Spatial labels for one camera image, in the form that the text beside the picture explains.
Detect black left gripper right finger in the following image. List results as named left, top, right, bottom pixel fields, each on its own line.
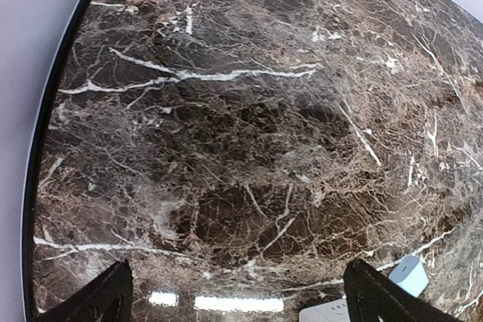
left=343, top=259, right=459, bottom=322

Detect light blue charger plug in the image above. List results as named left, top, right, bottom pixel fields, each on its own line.
left=389, top=256, right=429, bottom=298

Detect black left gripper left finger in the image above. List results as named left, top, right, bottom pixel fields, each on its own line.
left=34, top=260, right=133, bottom=322

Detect white cube power socket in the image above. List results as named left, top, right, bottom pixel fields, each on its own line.
left=298, top=299, right=349, bottom=322

